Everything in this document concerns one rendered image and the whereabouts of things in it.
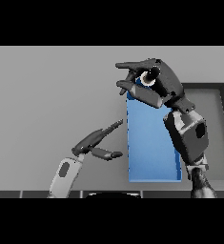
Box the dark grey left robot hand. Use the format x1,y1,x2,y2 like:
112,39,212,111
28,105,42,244
71,118,124,162

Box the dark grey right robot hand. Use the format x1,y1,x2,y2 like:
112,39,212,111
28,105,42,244
114,57,196,114

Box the blue bin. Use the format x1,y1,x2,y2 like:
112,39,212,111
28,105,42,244
125,83,183,183

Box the dark grey bin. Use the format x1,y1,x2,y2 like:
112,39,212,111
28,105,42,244
174,82,224,182

